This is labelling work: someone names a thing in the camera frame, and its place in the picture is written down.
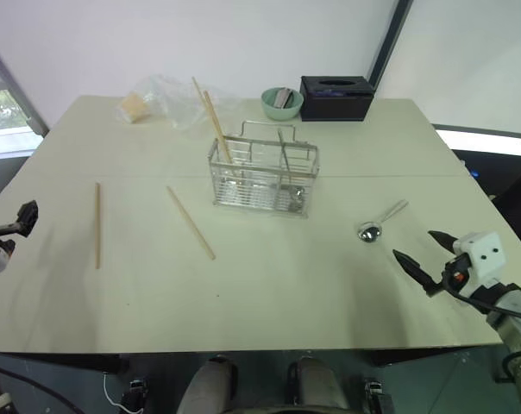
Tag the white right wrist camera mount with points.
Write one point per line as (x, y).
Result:
(482, 254)

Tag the shiny metal spoon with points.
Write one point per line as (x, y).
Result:
(370, 232)

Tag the grey rounded shape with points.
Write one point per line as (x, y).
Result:
(211, 386)
(318, 384)

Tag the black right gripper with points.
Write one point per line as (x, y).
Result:
(454, 269)

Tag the black table leg bracket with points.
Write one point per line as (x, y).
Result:
(379, 397)
(134, 394)

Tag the dark wall pillar strip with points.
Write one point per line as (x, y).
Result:
(383, 47)

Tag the clear plastic bag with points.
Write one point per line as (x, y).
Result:
(178, 103)

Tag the window with grey frame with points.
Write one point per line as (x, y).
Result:
(4, 112)

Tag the yellow sponge block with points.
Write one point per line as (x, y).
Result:
(134, 108)

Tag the mint green bowl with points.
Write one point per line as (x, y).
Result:
(282, 113)

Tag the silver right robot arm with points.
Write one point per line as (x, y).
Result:
(517, 328)

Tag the grey packet in bowl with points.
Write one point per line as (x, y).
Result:
(283, 97)

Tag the wooden chopstick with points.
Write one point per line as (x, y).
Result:
(98, 224)
(217, 127)
(209, 118)
(190, 223)

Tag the black tissue box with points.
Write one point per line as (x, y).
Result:
(334, 101)

